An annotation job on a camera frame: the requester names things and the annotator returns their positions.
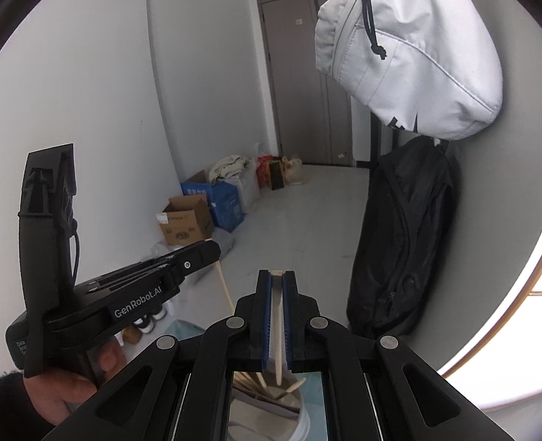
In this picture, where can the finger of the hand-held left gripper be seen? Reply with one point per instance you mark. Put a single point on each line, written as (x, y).
(133, 270)
(193, 262)

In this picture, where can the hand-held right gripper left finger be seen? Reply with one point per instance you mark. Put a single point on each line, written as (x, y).
(266, 317)

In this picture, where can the black backpack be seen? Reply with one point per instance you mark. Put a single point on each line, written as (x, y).
(404, 239)

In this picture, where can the blue carton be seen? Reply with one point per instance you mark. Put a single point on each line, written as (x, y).
(227, 206)

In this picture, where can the black white sneaker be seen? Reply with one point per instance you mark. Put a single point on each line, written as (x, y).
(143, 324)

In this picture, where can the beige cloth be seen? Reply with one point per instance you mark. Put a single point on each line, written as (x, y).
(227, 167)

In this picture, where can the brown cardboard box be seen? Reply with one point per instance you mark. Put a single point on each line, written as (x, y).
(188, 227)

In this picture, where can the white grey utensil holder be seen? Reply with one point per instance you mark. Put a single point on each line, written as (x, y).
(262, 422)

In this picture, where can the red bag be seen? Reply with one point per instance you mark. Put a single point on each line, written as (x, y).
(262, 172)

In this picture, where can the bundle of wooden chopsticks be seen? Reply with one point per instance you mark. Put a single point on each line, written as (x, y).
(257, 383)

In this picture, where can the long wooden chopstick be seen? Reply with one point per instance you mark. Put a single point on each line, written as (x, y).
(225, 289)

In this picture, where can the white hanging bag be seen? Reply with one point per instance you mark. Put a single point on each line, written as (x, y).
(409, 55)

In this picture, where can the person's left forearm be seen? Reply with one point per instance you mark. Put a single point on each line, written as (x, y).
(0, 413)

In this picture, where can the person's left hand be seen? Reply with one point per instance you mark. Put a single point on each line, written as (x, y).
(59, 395)

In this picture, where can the teal checked tablecloth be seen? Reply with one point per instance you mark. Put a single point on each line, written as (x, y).
(183, 330)

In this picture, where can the black yellow bag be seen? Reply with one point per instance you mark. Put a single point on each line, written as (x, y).
(276, 174)

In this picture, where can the tan paper bag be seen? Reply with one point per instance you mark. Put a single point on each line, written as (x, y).
(293, 170)

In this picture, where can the grey brown door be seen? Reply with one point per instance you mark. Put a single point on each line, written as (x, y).
(298, 92)

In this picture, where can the translucent plastic bag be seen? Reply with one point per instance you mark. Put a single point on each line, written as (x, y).
(250, 190)

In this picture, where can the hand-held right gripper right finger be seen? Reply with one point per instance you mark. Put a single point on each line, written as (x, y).
(289, 317)

